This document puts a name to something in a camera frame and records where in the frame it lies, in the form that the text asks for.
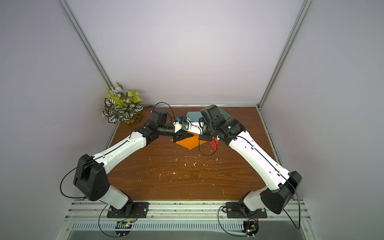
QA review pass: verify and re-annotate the orange square paper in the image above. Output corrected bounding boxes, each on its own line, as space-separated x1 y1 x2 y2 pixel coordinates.
176 133 206 150

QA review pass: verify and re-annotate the red square paper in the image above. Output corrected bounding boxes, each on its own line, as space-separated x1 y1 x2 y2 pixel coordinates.
210 138 219 151

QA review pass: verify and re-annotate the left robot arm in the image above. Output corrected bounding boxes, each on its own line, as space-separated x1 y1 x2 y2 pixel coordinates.
73 109 197 216

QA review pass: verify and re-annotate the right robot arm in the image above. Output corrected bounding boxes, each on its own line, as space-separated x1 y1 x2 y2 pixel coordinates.
199 105 302 215

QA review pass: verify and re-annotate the light blue dustpan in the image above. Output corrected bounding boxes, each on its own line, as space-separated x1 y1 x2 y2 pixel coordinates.
187 111 203 123

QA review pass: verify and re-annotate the green hand brush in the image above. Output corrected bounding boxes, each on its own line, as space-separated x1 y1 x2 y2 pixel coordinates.
219 108 231 120

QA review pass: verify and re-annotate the potted artificial plant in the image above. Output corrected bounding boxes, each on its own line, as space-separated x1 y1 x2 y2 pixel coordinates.
102 82 144 125

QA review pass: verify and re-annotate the left connector board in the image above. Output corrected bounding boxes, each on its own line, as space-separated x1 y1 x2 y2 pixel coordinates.
115 221 133 238

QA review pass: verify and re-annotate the connector board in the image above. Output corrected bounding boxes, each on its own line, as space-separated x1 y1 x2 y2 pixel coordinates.
115 221 133 238
243 219 260 238

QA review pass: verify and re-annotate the right connector board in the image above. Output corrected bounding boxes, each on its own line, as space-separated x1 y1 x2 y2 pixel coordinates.
243 219 260 238

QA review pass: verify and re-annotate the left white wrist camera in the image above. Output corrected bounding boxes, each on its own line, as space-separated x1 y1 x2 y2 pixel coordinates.
173 117 188 133

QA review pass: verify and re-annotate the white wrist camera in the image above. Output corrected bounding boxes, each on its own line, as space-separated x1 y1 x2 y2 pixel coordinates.
173 117 188 133
183 121 203 135

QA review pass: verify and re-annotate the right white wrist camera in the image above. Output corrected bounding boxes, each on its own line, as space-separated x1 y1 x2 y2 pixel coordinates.
183 121 203 135

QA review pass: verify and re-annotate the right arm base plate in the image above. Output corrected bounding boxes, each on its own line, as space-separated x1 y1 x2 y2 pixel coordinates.
224 202 268 219

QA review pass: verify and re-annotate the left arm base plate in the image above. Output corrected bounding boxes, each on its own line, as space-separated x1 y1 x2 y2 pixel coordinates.
107 201 149 219

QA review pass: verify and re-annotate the right black cable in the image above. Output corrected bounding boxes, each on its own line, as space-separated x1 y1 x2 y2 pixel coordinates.
217 205 247 238

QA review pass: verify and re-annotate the black cable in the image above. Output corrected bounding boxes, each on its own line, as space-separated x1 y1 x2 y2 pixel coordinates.
217 205 247 238
97 203 140 240

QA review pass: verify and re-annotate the left black cable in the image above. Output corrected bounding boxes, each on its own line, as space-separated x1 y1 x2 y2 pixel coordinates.
97 203 140 240

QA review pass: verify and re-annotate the aluminium front rail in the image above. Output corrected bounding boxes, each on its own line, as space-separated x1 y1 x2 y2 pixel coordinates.
65 201 311 221

